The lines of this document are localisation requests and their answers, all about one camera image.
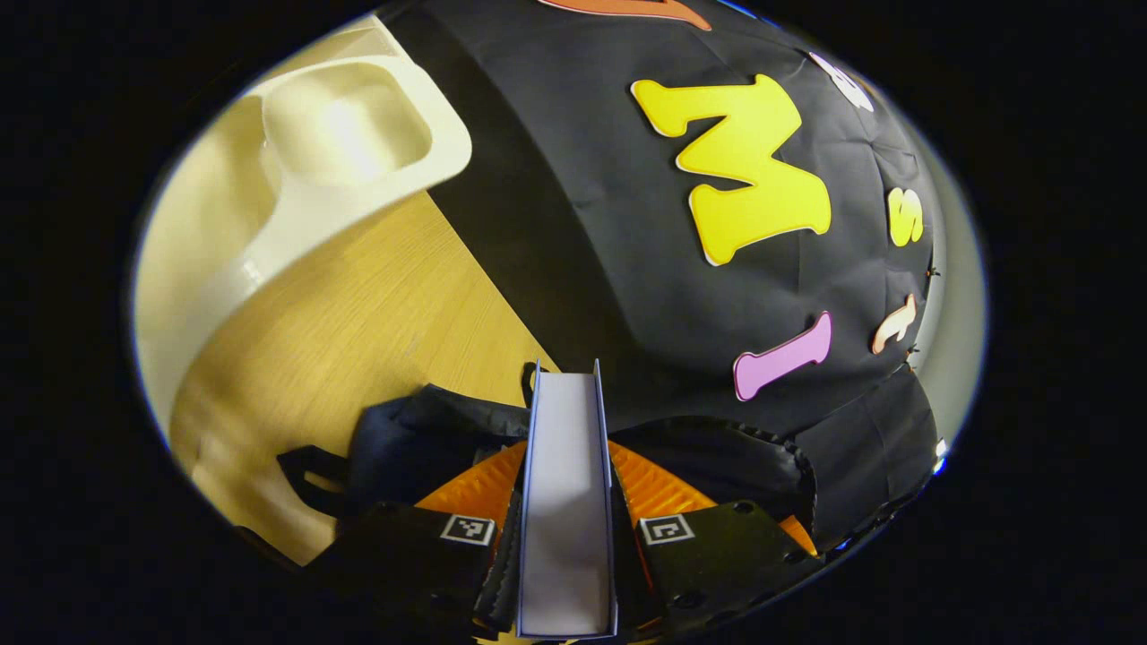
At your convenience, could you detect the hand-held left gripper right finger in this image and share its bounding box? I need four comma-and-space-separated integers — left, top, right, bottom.
609, 439, 821, 637

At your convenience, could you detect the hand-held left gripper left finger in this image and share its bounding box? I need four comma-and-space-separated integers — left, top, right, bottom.
323, 439, 530, 641

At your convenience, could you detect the blue schoolbag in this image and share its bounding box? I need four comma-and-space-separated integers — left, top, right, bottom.
276, 383, 818, 543

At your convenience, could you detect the cream plastic bookshelf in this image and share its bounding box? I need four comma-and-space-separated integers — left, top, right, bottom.
130, 13, 474, 449

